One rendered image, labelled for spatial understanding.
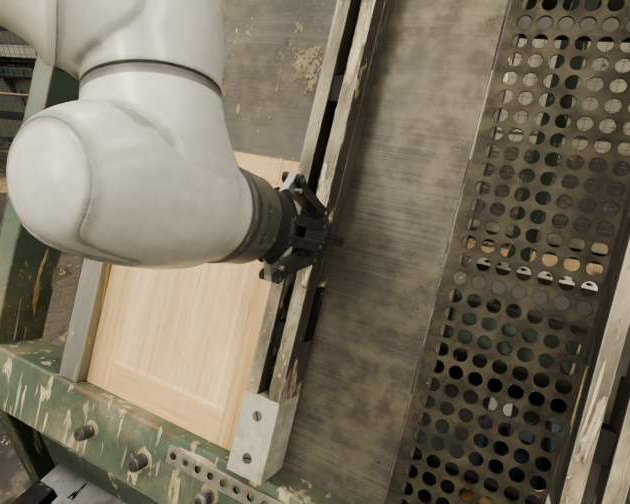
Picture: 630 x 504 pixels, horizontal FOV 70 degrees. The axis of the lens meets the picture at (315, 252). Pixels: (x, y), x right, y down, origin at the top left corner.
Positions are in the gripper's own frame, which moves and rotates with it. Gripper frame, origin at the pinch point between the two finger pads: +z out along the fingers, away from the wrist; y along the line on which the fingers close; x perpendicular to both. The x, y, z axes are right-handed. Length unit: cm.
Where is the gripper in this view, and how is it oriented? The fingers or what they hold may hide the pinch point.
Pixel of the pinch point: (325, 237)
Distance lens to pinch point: 62.8
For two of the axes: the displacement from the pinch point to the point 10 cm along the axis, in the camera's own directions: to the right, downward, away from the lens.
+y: 2.3, -9.7, -0.4
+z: 4.1, 0.6, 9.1
